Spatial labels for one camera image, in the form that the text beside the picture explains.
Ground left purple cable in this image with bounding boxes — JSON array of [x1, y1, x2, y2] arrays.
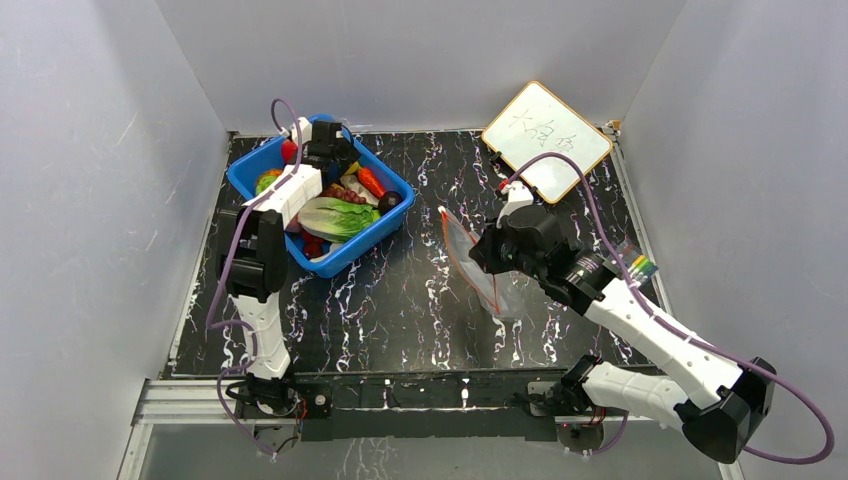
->
[[203, 97, 305, 458]]

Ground blue plastic bin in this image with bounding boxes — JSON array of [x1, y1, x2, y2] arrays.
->
[[227, 138, 415, 278]]

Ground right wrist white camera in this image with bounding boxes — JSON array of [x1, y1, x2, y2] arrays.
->
[[497, 180, 534, 227]]

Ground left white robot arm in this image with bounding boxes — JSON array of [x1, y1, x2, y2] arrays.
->
[[215, 117, 359, 416]]

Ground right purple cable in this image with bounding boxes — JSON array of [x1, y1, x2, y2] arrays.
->
[[500, 152, 836, 465]]

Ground purple cable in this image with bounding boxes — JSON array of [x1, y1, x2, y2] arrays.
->
[[203, 97, 305, 458], [500, 152, 836, 465]]

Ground green toy lettuce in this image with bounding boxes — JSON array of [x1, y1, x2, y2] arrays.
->
[[297, 197, 381, 243]]

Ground white dry-erase board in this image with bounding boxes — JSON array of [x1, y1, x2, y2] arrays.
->
[[481, 81, 613, 204]]

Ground dark toy plum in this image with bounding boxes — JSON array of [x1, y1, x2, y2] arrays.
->
[[377, 191, 404, 215]]

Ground red toy pomegranate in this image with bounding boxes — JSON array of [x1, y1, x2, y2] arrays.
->
[[280, 139, 299, 165]]

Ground pack of coloured markers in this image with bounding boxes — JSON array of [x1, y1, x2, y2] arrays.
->
[[617, 240, 658, 285]]

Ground green toy custard apple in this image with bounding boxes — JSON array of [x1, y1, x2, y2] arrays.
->
[[254, 169, 284, 196]]

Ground wrist white camera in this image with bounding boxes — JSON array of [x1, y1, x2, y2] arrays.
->
[[280, 117, 313, 144], [497, 180, 534, 227]]

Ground clear zip top bag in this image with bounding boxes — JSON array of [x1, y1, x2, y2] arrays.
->
[[438, 206, 527, 321]]

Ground toy purple grapes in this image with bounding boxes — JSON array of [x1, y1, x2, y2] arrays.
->
[[320, 184, 367, 205]]

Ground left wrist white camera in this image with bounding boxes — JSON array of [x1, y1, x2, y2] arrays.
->
[[280, 117, 313, 144]]

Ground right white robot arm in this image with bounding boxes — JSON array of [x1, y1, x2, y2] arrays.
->
[[469, 206, 776, 464]]

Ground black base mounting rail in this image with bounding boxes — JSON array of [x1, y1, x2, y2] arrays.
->
[[132, 364, 670, 444]]

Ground toy carrot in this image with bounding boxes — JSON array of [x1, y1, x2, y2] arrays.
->
[[357, 167, 386, 199]]

